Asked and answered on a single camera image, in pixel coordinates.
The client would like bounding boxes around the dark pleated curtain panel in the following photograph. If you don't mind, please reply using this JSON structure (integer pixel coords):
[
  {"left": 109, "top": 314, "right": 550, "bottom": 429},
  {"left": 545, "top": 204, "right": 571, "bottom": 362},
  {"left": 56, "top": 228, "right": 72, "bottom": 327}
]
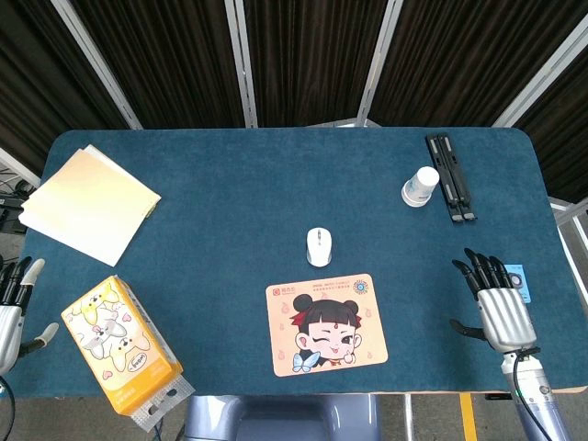
[
  {"left": 242, "top": 0, "right": 392, "bottom": 129},
  {"left": 68, "top": 0, "right": 247, "bottom": 130},
  {"left": 367, "top": 0, "right": 588, "bottom": 129},
  {"left": 513, "top": 40, "right": 588, "bottom": 204},
  {"left": 0, "top": 0, "right": 130, "bottom": 176}
]

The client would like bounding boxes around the pale yellow notebook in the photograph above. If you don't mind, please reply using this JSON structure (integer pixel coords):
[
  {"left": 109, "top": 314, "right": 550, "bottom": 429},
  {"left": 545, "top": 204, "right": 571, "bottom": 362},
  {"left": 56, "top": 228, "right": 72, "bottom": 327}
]
[{"left": 17, "top": 143, "right": 163, "bottom": 267}]

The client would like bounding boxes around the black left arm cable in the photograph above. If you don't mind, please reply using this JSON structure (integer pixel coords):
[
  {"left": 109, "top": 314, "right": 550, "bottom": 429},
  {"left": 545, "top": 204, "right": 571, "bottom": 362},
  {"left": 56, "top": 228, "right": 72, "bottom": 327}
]
[{"left": 0, "top": 375, "right": 17, "bottom": 441}]

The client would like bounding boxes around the yellow cartoon tissue pack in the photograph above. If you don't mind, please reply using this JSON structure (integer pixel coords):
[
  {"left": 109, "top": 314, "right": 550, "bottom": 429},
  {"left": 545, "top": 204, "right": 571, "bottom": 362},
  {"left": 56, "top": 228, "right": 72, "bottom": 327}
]
[{"left": 61, "top": 274, "right": 197, "bottom": 433}]

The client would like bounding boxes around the white screen frame post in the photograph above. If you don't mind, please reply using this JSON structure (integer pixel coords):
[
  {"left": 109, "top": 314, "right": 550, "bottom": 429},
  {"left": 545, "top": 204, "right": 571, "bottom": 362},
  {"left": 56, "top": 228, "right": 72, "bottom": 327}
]
[
  {"left": 50, "top": 0, "right": 143, "bottom": 130},
  {"left": 223, "top": 0, "right": 259, "bottom": 129},
  {"left": 356, "top": 0, "right": 405, "bottom": 128},
  {"left": 492, "top": 27, "right": 588, "bottom": 129}
]

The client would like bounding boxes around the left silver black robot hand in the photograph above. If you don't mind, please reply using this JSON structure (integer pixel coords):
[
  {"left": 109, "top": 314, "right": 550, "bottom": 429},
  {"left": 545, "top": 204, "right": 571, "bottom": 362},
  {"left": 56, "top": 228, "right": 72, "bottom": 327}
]
[{"left": 0, "top": 256, "right": 61, "bottom": 376}]

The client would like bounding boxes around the black equipment with cables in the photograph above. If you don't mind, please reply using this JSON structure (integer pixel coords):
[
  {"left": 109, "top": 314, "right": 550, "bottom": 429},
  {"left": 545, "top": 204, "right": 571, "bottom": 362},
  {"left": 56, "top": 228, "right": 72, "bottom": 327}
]
[{"left": 0, "top": 168, "right": 34, "bottom": 236}]

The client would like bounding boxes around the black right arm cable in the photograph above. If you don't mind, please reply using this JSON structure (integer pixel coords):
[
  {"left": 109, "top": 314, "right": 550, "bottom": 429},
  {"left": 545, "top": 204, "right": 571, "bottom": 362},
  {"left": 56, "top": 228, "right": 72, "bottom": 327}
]
[{"left": 511, "top": 346, "right": 552, "bottom": 441}]

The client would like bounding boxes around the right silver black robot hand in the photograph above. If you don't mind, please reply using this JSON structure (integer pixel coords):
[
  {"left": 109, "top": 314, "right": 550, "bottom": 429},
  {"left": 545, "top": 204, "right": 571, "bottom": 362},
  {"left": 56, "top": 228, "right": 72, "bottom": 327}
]
[{"left": 449, "top": 247, "right": 538, "bottom": 356}]

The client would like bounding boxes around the small blue cardboard box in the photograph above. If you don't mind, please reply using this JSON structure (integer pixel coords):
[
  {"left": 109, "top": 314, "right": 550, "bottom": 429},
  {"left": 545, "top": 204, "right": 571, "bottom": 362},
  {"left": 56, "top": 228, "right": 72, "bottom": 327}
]
[{"left": 503, "top": 263, "right": 533, "bottom": 304}]

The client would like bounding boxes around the blue-grey robot torso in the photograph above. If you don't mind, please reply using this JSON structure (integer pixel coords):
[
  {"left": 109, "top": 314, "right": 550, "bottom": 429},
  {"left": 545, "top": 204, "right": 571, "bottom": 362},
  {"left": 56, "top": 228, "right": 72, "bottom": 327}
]
[{"left": 183, "top": 393, "right": 382, "bottom": 441}]

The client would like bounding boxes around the white metal frame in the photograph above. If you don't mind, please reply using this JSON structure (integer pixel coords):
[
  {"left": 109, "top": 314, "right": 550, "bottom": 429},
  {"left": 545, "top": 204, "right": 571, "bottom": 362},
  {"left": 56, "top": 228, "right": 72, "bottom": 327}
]
[{"left": 548, "top": 196, "right": 588, "bottom": 295}]

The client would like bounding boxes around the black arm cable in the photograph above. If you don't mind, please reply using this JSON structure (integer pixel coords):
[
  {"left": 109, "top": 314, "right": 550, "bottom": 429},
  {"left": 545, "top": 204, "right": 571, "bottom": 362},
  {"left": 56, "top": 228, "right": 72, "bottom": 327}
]
[
  {"left": 0, "top": 375, "right": 17, "bottom": 441},
  {"left": 511, "top": 346, "right": 552, "bottom": 441}
]

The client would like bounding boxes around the cartoon girl mouse pad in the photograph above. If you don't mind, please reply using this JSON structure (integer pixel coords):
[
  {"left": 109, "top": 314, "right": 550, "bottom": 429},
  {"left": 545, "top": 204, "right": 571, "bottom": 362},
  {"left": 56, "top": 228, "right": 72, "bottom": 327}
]
[{"left": 265, "top": 273, "right": 390, "bottom": 379}]

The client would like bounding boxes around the white paper cup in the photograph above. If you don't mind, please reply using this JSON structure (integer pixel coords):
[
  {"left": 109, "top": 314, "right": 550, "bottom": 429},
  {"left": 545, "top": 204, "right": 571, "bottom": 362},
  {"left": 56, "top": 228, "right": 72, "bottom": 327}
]
[{"left": 401, "top": 165, "right": 441, "bottom": 208}]

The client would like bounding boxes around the black folding stand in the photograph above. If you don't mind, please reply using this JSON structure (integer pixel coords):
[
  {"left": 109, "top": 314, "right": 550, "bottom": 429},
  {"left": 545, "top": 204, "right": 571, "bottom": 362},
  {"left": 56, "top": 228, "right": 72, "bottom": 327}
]
[{"left": 424, "top": 133, "right": 478, "bottom": 225}]

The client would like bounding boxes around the white computer mouse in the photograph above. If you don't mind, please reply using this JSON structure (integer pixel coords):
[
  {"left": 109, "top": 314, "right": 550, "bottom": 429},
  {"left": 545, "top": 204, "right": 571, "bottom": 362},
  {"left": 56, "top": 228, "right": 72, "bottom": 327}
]
[{"left": 306, "top": 227, "right": 333, "bottom": 267}]

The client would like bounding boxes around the blue table cloth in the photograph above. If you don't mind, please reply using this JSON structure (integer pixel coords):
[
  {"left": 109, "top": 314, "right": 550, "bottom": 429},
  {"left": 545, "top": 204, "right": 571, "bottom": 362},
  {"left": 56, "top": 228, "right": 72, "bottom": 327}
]
[{"left": 4, "top": 128, "right": 588, "bottom": 399}]

